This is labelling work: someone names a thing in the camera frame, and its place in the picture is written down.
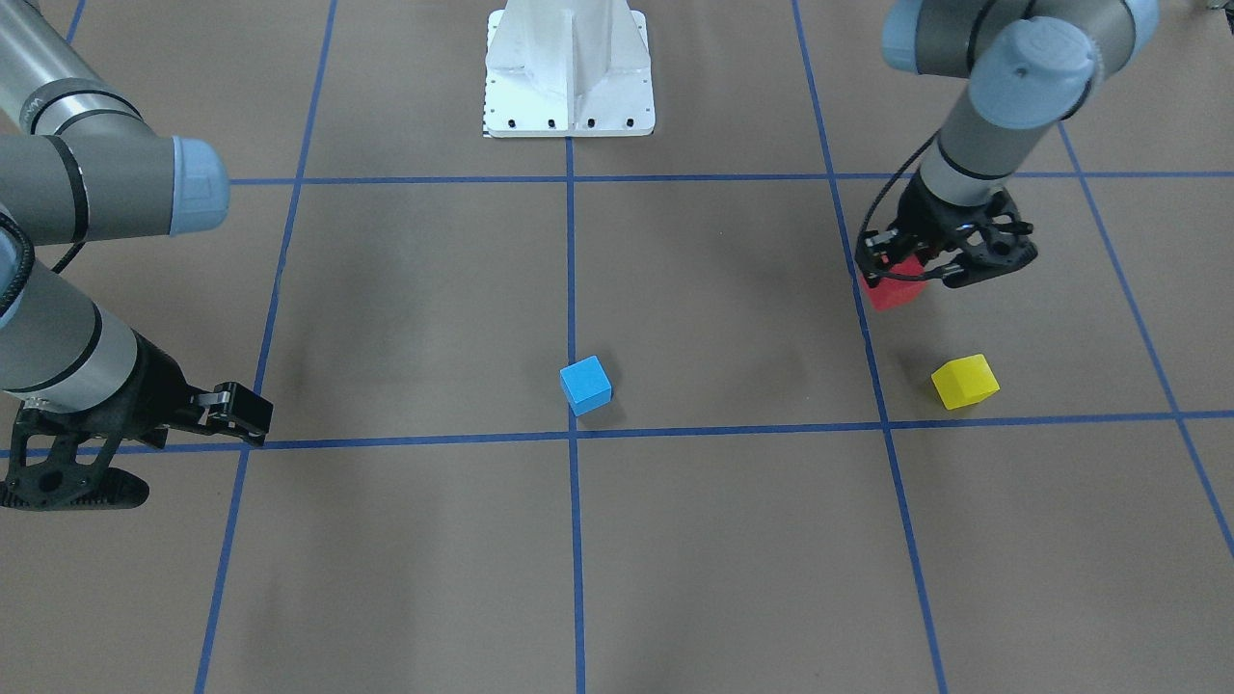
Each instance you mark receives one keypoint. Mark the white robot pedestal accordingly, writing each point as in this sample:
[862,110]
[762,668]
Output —
[568,69]

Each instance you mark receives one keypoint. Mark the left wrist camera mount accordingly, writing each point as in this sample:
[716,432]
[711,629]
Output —
[988,241]

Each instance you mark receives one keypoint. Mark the yellow cube block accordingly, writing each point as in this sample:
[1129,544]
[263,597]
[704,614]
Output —
[964,382]

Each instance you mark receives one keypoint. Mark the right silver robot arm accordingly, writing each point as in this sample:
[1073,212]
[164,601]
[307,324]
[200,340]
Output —
[86,167]

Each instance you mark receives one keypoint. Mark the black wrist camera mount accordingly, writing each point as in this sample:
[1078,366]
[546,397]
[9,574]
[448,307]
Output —
[62,462]

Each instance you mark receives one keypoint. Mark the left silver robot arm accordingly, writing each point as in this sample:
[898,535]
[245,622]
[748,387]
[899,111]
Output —
[1028,66]

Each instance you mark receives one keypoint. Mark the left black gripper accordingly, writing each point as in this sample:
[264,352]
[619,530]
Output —
[927,213]

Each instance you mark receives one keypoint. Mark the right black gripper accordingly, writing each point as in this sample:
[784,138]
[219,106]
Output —
[154,387]

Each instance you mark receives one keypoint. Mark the blue cube block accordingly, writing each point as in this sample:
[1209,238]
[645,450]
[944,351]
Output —
[586,386]

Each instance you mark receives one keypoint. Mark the red cube block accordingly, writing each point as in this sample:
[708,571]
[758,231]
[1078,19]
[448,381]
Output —
[887,294]

